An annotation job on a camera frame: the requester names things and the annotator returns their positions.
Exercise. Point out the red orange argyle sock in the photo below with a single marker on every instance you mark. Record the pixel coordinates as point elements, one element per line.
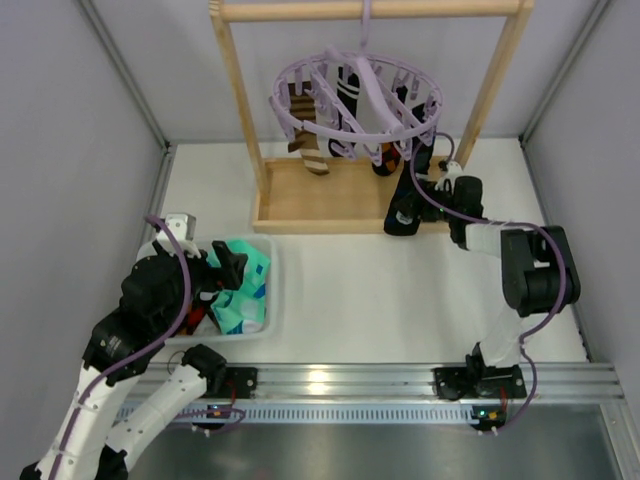
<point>390,160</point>

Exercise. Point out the orange black argyle sock basket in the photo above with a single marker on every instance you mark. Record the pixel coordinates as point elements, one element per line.
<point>197,312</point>

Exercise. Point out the brown striped sock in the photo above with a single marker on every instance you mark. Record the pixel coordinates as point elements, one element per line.
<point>305,142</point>

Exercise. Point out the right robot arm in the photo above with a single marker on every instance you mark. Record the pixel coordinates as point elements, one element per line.
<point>538,279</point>

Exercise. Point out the green sock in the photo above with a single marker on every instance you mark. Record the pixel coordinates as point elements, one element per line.
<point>256,268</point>
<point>238,313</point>

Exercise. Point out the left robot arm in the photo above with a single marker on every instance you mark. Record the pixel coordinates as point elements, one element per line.
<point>91,443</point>

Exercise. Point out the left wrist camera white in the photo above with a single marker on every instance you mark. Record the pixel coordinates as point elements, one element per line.
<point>182,227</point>

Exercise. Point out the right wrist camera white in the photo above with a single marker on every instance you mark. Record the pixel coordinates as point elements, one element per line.
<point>451,171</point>

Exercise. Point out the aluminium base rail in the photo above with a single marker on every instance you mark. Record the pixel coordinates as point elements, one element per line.
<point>555,383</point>

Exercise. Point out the black sport sock grey patches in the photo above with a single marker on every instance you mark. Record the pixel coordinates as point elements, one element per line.
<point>402,218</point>

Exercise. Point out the purple round clip hanger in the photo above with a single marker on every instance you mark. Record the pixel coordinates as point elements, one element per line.
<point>397,100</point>

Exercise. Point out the white plastic basket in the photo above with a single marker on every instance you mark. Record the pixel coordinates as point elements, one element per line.
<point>209,332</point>

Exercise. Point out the slotted cable duct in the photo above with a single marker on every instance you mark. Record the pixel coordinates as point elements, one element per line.
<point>350,413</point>

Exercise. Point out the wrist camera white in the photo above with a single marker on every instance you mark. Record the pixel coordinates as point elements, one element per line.
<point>451,171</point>
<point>182,227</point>

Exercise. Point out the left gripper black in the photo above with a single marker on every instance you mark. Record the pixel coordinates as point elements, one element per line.
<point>230,266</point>

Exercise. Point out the black sock white stripes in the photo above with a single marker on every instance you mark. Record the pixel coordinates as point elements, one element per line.
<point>348,90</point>

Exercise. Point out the wooden hanger rack frame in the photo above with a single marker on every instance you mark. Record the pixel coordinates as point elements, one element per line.
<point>289,201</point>

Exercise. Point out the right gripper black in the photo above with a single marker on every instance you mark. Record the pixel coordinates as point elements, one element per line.
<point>428,201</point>

